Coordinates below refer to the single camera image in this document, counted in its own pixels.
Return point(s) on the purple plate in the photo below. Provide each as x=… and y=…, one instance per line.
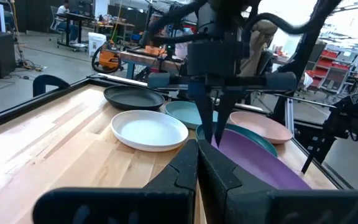
x=253, y=161

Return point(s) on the light blue plate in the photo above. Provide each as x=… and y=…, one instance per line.
x=182, y=113

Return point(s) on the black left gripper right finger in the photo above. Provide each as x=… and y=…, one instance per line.
x=244, y=202

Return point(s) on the silver aluminium bracket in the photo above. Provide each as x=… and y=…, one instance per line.
x=289, y=115

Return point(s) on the black plate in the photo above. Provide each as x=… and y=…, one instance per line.
x=132, y=98

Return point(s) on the teal plate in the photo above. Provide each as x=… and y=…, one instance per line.
x=253, y=137

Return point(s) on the black chair back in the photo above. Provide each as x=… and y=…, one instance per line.
x=47, y=80

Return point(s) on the black equipment stand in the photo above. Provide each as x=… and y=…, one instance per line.
x=346, y=118

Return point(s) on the black frame post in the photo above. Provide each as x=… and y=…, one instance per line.
x=303, y=53

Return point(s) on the white plate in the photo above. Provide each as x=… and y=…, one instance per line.
x=149, y=130

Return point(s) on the black desk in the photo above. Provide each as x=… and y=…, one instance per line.
x=73, y=17

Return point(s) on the red shelf unit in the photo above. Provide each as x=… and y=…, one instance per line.
x=325, y=63

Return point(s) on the wooden work table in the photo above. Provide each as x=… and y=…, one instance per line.
x=120, y=25

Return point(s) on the wooden workbench with blue legs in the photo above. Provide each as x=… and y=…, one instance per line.
x=141, y=59

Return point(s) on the pink plate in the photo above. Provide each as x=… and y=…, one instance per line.
x=259, y=124

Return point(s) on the grey metal rail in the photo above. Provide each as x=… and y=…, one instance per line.
x=306, y=100

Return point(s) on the person seated behind table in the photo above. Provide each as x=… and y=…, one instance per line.
x=253, y=62

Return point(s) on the orange shop vacuum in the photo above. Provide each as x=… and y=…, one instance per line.
x=109, y=59

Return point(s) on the white bin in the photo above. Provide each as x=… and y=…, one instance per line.
x=96, y=42

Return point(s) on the white office chair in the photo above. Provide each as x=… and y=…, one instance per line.
x=53, y=21

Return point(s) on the person at distant desk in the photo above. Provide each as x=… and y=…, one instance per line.
x=62, y=9

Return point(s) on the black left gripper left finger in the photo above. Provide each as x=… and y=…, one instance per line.
x=166, y=199

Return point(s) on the black table frame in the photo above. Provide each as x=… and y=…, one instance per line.
x=11, y=112

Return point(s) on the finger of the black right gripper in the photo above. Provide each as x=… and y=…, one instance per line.
x=204, y=109
x=225, y=109

